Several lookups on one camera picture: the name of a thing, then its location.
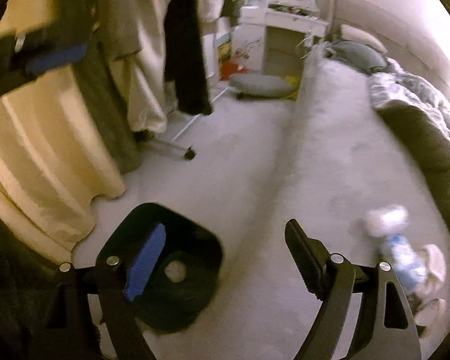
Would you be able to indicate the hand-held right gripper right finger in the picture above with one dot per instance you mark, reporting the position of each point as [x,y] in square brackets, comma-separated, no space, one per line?
[305,262]

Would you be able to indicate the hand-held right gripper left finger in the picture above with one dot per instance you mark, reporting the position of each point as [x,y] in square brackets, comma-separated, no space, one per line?
[146,266]

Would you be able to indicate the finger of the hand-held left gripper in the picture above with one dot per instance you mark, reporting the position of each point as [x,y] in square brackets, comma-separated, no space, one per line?
[56,58]

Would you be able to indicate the black trash bin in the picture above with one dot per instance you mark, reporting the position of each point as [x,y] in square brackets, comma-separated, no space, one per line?
[195,247]

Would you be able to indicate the white cloth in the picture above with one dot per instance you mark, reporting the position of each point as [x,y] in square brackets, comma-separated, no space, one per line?
[431,311]
[434,266]

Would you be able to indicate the white crumpled tissue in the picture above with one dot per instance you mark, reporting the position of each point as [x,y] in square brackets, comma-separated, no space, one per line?
[174,272]

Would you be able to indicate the clear plastic wrapper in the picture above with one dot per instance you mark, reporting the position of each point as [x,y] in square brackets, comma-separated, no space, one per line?
[384,219]

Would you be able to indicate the cream hanging trousers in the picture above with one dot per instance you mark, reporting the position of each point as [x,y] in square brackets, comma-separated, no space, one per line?
[146,63]

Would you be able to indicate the cream curtain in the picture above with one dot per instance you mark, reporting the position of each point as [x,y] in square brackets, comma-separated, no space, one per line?
[41,157]

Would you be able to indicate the white clothes rack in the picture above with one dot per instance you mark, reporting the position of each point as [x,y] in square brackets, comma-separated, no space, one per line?
[168,149]

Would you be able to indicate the grey bed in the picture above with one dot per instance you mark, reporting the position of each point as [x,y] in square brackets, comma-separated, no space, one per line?
[341,138]

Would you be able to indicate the black hanging garment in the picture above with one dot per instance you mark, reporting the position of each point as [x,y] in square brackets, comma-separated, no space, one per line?
[189,52]

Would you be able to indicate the white crumpled cloth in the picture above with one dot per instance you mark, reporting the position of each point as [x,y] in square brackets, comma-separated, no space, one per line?
[431,311]

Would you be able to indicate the dark cloth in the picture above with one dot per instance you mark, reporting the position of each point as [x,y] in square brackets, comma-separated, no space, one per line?
[11,300]

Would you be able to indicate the colourful picture board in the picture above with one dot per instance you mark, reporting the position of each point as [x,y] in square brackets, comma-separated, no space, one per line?
[225,52]

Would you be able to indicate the grey cushioned stool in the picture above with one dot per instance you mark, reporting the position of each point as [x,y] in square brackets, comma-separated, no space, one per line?
[260,85]

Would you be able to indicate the grey patterned duvet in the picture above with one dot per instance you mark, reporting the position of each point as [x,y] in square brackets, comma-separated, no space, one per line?
[416,97]

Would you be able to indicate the grey pillow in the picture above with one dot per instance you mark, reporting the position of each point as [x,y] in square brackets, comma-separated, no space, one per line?
[354,56]

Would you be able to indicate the white desk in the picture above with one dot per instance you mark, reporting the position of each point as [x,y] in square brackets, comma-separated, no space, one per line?
[281,41]

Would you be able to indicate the white pillow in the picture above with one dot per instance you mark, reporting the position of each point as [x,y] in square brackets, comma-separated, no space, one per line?
[362,35]

